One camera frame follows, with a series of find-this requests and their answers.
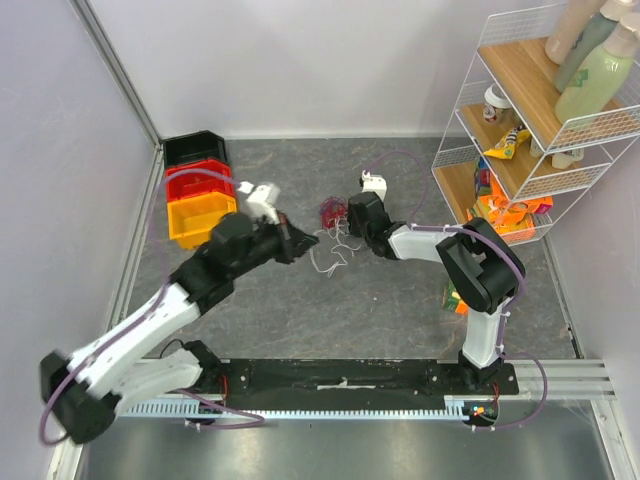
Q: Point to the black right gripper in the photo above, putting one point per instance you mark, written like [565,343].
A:
[357,215]

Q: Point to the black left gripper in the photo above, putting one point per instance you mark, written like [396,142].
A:
[293,242]

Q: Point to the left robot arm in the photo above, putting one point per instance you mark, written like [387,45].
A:
[88,389]

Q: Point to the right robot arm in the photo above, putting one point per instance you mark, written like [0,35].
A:
[484,270]

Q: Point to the yellow plastic bin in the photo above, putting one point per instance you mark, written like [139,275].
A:
[191,220]

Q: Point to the green orange box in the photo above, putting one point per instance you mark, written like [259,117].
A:
[452,301]

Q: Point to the red plastic bin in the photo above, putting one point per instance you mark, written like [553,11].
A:
[195,184]

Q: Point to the colourful small carton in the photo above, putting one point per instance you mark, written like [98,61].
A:
[482,178]

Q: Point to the black plastic bin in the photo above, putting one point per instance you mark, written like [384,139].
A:
[194,147]

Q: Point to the orange snack boxes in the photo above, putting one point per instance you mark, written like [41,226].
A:
[515,221]

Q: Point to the yellow snack bag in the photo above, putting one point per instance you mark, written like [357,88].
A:
[506,147]

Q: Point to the paper coffee cup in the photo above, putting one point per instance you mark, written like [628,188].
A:
[496,106]

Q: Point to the small white bottle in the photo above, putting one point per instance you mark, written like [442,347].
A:
[560,160]

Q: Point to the green lotion bottle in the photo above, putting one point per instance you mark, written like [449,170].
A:
[601,74]

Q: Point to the beige bottle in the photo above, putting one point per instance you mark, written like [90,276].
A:
[570,24]

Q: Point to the grey green bottle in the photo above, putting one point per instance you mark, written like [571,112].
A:
[596,31]

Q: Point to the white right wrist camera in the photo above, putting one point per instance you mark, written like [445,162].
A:
[373,183]

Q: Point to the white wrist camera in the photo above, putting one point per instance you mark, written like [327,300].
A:
[261,200]
[373,183]

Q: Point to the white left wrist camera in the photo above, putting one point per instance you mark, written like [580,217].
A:
[261,200]

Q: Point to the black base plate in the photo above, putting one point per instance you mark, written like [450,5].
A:
[345,384]

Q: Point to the white wire shelf rack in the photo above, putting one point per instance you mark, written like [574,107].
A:
[510,52]

